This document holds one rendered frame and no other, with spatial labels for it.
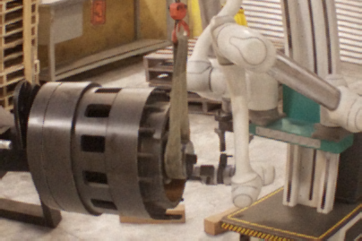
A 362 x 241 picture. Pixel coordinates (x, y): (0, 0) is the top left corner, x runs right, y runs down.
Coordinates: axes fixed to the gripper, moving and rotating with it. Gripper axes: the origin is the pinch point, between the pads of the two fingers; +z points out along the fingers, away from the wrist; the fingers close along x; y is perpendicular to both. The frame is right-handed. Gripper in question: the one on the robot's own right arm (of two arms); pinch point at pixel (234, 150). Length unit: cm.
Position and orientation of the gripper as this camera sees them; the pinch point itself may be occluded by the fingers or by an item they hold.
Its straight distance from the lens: 298.2
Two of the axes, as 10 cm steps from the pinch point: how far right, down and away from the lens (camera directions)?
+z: 0.5, 9.6, 2.6
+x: -6.9, -1.5, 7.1
